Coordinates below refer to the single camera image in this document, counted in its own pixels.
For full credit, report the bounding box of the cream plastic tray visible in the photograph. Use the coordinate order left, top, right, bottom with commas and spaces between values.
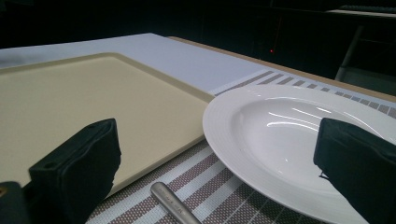
0, 51, 216, 198

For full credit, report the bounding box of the silver metal utensil handle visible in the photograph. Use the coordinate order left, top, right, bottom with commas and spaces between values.
149, 181, 203, 224

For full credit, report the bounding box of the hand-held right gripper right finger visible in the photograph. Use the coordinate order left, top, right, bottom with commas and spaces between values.
313, 117, 396, 224

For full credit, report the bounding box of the metal stand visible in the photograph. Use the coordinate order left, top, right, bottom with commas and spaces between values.
334, 25, 396, 82

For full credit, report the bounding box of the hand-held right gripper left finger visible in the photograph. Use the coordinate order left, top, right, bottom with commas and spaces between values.
28, 118, 122, 224

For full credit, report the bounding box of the white deep plate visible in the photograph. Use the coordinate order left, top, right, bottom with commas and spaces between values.
202, 84, 396, 224

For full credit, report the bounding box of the striped woven placemat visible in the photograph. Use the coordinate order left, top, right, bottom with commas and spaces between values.
85, 68, 396, 224

